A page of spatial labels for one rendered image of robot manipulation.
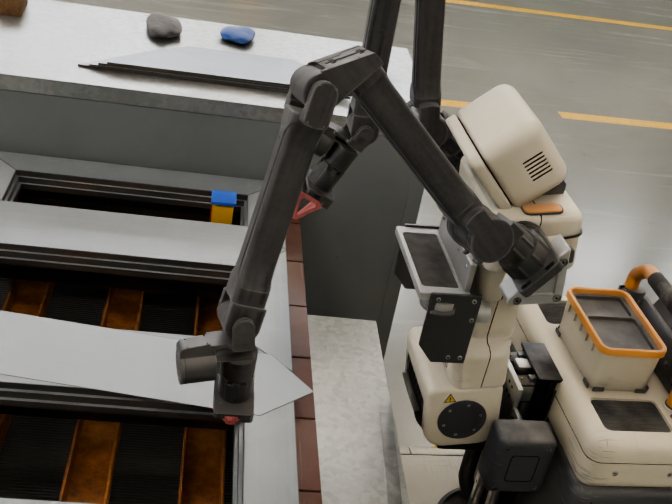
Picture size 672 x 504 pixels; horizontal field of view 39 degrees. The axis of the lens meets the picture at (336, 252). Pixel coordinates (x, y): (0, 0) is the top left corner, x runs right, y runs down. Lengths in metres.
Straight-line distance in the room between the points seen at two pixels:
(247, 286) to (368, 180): 1.09
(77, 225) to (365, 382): 0.73
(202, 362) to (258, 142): 1.04
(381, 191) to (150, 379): 1.01
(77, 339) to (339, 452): 0.56
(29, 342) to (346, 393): 0.67
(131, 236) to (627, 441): 1.13
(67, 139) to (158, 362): 0.87
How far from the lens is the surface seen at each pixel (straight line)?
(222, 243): 2.15
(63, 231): 2.15
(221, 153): 2.45
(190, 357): 1.50
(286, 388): 1.75
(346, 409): 2.01
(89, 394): 1.73
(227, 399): 1.58
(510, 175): 1.69
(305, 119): 1.37
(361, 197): 2.52
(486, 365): 1.92
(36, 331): 1.85
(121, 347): 1.81
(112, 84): 2.42
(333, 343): 2.19
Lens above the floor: 1.97
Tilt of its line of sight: 31 degrees down
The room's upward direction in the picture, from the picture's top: 11 degrees clockwise
